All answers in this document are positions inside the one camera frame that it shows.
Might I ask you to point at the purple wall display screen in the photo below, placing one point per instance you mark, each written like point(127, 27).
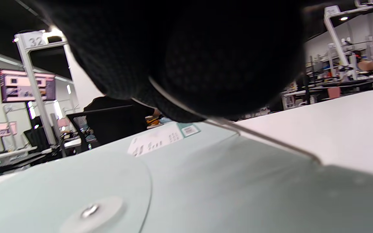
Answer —
point(11, 85)

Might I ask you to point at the pink sign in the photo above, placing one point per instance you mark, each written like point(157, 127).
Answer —
point(2, 130)

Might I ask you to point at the person's right hand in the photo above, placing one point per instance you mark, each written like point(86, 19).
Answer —
point(189, 48)

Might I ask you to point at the black office chair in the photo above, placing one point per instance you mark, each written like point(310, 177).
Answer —
point(108, 126)

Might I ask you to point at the aluminium frame post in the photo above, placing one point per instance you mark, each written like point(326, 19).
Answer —
point(34, 81)

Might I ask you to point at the pink box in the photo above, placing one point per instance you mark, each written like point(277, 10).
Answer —
point(333, 93)

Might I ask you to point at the white frame post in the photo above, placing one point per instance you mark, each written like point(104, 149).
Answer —
point(335, 38)

